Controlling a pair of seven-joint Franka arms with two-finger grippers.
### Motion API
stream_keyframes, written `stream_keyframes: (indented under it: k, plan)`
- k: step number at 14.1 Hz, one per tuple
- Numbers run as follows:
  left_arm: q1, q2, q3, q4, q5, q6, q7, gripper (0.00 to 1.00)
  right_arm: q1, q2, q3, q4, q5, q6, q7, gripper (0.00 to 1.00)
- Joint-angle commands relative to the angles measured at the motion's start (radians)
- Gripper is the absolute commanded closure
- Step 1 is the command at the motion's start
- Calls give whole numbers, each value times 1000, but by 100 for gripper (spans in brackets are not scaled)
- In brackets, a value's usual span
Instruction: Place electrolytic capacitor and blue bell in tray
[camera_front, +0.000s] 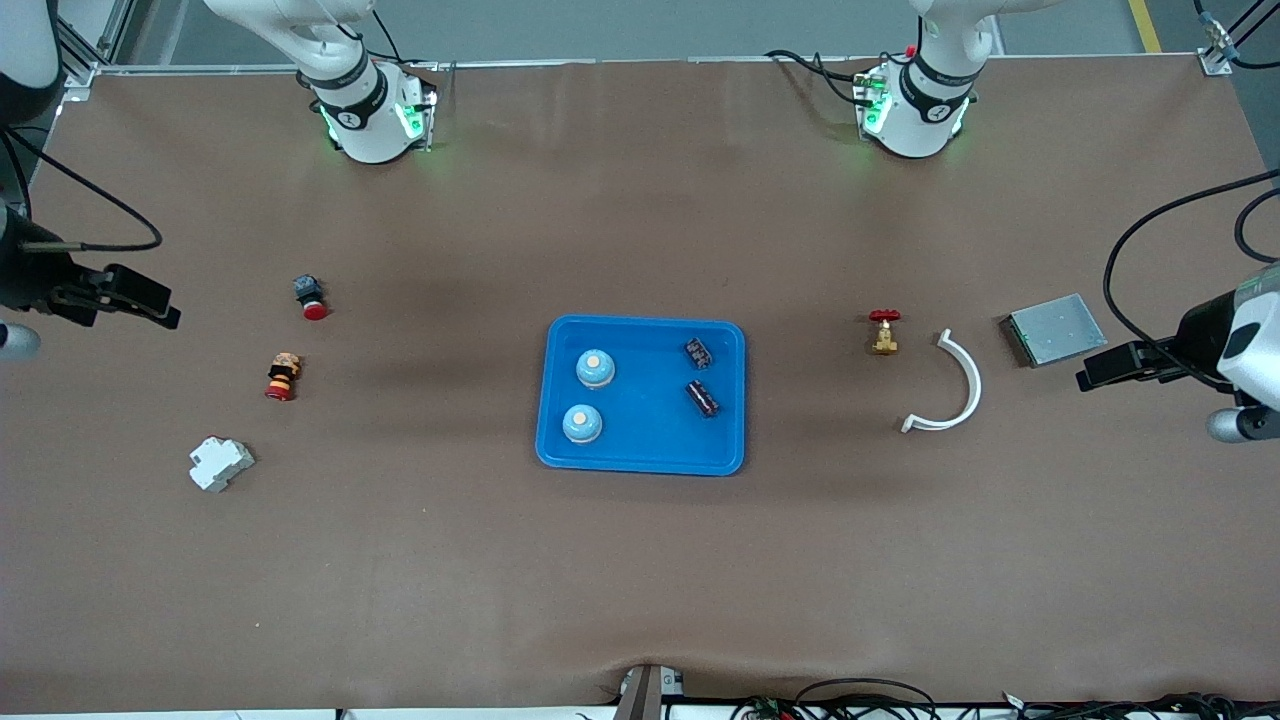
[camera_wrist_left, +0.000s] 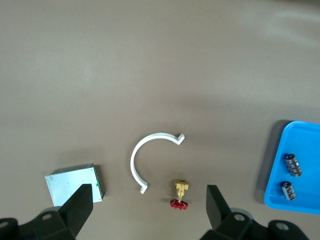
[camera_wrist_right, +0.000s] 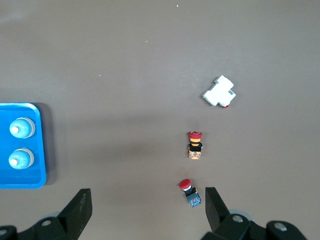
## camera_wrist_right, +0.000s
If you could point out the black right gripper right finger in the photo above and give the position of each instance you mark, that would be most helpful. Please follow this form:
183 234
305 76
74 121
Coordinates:
220 218

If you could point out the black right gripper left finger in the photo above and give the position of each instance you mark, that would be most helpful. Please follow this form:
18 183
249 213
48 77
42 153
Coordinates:
72 217

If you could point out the blue dome call bell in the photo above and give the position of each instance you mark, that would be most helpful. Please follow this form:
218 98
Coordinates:
22 128
21 158

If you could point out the blue plastic tray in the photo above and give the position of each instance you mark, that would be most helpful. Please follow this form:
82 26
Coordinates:
5 175

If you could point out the red push button black body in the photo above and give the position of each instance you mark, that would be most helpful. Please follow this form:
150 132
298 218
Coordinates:
191 195

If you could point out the red emergency button orange body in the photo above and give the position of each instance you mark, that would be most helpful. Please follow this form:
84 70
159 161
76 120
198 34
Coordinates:
195 147

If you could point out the white circuit breaker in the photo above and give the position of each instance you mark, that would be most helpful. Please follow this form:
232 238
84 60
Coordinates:
220 92

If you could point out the brown table mat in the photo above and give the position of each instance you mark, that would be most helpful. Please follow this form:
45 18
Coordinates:
125 62

